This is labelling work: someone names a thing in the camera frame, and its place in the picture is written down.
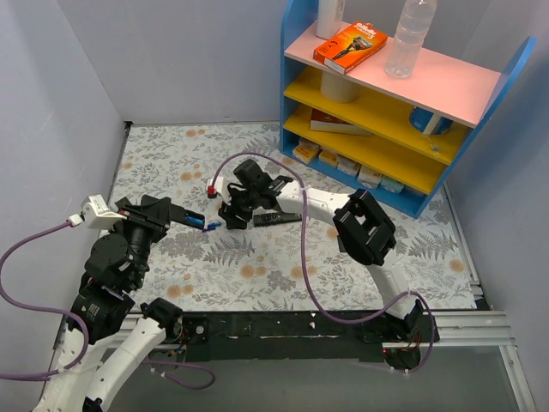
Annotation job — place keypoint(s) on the orange razor box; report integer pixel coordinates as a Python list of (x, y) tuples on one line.
[(350, 47)]

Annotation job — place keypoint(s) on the black remote control body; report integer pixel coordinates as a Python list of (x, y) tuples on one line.
[(179, 214)]

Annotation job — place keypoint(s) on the small black battery door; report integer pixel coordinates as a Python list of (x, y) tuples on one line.
[(342, 248)]

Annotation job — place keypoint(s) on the blue battery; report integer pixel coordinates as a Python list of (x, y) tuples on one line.
[(194, 222), (212, 226)]

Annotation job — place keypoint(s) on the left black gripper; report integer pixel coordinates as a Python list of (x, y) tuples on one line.
[(151, 215)]

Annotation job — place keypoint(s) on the floral table mat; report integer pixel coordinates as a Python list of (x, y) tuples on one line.
[(284, 267)]

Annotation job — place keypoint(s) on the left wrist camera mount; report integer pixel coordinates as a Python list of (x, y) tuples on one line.
[(95, 214)]

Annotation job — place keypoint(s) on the clear plastic bottle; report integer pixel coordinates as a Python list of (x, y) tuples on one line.
[(413, 26)]

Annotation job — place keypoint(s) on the red white book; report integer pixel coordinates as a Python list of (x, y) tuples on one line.
[(321, 121)]

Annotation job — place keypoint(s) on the orange tissue pack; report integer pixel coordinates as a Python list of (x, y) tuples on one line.
[(328, 157)]

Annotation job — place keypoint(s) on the blue shelf unit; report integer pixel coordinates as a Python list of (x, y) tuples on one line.
[(466, 93)]

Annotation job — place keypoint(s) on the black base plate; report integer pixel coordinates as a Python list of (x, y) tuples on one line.
[(293, 335)]

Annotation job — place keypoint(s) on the light blue tissue pack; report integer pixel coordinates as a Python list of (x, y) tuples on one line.
[(391, 185)]

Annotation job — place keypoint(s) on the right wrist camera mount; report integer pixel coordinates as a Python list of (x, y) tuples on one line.
[(218, 188)]

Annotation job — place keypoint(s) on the white tissue pack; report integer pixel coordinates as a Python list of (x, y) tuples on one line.
[(348, 166), (369, 178)]

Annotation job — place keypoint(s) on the white tissue pack right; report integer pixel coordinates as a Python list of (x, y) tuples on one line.
[(369, 178)]

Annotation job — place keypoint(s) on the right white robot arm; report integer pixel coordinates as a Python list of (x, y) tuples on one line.
[(365, 231)]

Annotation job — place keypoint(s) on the black remote with buttons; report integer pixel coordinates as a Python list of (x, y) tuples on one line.
[(275, 218)]

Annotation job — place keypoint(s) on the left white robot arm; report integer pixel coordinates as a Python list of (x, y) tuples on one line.
[(116, 267)]

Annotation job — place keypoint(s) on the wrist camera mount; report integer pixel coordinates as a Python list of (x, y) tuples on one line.
[(218, 188), (95, 214)]

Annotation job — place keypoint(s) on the white paper roll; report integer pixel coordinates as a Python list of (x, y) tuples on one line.
[(338, 89)]

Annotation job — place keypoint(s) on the white bottle on shelf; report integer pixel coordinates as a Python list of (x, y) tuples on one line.
[(329, 18)]

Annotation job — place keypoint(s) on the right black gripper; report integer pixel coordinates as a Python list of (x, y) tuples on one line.
[(238, 199)]

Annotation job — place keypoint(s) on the yellow tissue pack left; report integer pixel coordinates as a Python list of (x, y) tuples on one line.
[(306, 150)]

